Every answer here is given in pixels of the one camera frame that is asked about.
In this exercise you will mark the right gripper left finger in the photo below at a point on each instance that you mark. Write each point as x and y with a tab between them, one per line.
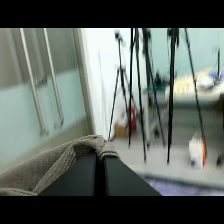
78	180

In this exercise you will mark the brown shirt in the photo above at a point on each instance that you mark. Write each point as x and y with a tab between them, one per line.
36	170

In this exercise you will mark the black tripod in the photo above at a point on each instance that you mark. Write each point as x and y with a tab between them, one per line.
171	86
138	83
120	76

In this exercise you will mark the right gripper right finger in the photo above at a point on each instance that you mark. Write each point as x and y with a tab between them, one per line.
125	181

